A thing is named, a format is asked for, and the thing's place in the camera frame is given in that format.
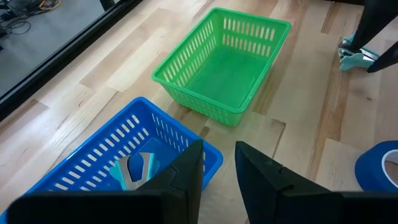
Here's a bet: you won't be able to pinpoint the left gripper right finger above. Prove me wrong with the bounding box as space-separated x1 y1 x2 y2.
234 141 398 224

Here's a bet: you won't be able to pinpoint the green plastic basket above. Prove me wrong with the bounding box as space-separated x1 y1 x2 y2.
151 6 292 128

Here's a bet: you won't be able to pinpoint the yellow floor cable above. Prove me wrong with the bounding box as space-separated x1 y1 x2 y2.
39 0 62 11

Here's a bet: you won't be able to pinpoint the teal staple remover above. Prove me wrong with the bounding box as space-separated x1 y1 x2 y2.
338 33 380 72
108 151 161 191

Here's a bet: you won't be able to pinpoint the blue plastic basket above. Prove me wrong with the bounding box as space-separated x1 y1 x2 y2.
0 96 224 224

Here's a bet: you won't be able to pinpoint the black floor cables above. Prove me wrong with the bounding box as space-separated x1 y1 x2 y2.
0 0 34 35

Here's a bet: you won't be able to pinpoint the black aluminium table frame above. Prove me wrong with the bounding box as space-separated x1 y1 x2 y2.
0 0 146 121

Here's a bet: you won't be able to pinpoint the blue tape roll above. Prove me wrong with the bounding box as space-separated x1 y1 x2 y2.
354 139 398 193

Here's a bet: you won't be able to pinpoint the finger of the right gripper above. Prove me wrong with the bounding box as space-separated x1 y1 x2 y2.
351 0 398 51
366 40 398 74

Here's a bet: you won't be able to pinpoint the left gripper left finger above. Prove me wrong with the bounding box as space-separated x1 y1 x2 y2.
7 139 205 224

